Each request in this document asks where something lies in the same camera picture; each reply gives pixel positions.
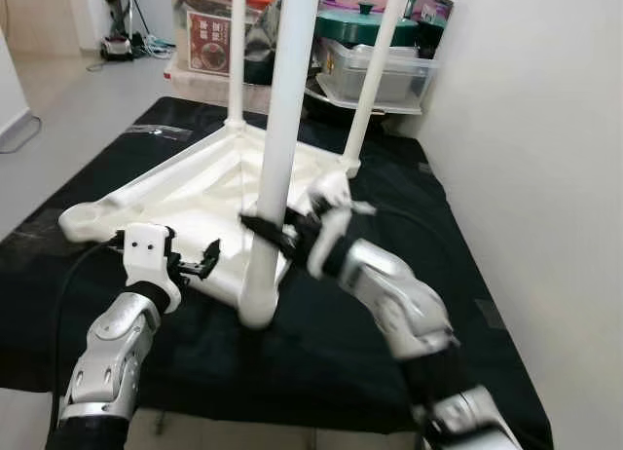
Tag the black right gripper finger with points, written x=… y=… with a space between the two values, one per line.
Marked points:
x=265 y=231

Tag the white plastic table leg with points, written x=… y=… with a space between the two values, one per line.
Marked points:
x=375 y=75
x=238 y=60
x=282 y=109
x=165 y=174

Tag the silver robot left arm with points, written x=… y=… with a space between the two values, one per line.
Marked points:
x=112 y=353

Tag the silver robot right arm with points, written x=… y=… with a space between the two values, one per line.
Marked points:
x=399 y=299

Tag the white plastic table top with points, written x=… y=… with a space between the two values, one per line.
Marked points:
x=195 y=211

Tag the clear tape strip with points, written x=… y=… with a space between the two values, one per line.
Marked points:
x=156 y=131

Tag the black tablecloth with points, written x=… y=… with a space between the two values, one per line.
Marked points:
x=292 y=372

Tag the clear tape patch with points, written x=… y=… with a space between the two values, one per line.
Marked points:
x=34 y=226

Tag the black wok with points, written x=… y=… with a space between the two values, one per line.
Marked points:
x=321 y=97

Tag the beige cloth covered bench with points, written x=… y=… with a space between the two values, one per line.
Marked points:
x=195 y=90

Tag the black shiny bag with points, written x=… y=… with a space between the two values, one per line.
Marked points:
x=258 y=51

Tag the clear plastic lidded container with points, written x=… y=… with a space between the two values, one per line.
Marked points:
x=399 y=75

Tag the small vacuum cleaner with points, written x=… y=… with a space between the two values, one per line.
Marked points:
x=119 y=49

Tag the storage box with orange lid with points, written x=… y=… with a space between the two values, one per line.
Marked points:
x=200 y=41

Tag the green pot lid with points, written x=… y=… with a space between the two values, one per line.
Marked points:
x=360 y=26

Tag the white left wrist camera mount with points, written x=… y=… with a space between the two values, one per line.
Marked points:
x=146 y=250

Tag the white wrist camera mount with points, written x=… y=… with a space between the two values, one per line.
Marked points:
x=146 y=250
x=326 y=192

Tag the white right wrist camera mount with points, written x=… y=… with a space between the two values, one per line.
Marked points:
x=326 y=192

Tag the dark picture frame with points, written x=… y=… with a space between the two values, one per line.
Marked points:
x=430 y=7

